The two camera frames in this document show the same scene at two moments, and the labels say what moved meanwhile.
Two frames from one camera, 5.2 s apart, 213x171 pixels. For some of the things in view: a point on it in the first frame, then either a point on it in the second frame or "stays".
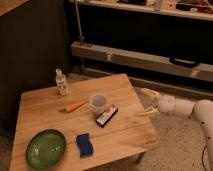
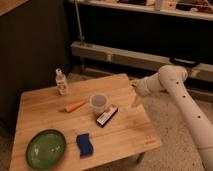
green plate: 45,149 stays
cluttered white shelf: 189,9 stays
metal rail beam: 192,71 stays
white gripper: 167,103 to 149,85
